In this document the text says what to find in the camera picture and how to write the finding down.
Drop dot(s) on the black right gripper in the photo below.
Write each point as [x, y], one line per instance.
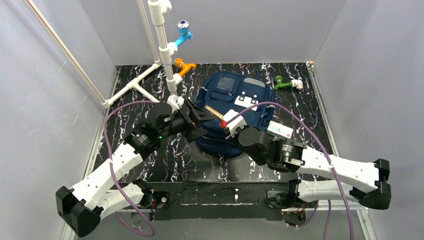
[228, 129]

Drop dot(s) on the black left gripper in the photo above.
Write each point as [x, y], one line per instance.
[193, 119]

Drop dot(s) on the navy blue student backpack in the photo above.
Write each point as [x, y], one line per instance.
[225, 91]

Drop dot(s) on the yellow book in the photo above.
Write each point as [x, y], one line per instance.
[215, 112]

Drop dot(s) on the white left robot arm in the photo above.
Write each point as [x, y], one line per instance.
[83, 205]

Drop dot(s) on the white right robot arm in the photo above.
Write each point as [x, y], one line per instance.
[363, 182]

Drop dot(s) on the small card box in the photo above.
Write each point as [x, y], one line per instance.
[279, 131]

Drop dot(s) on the orange tap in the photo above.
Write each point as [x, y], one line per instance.
[184, 67]

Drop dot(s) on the green tap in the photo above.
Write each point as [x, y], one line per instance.
[279, 84]

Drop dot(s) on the blue tap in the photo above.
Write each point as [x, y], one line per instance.
[184, 33]

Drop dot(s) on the white PVC pipe stand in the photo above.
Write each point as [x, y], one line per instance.
[162, 54]

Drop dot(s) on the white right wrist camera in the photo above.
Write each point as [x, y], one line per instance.
[231, 128]

